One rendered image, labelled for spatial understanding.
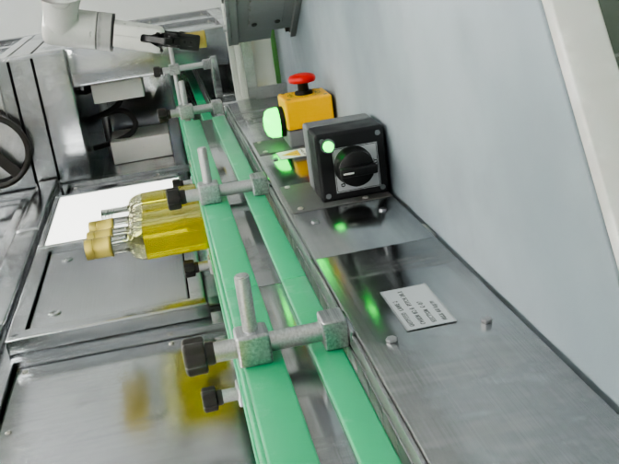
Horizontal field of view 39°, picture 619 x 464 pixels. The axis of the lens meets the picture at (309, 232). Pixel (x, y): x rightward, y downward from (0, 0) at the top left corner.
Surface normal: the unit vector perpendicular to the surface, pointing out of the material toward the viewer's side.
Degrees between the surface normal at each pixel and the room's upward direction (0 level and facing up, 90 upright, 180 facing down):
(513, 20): 0
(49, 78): 90
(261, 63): 90
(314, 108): 90
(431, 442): 90
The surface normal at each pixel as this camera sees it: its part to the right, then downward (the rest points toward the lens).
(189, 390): -0.14, -0.94
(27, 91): 0.18, 0.30
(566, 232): -0.98, 0.18
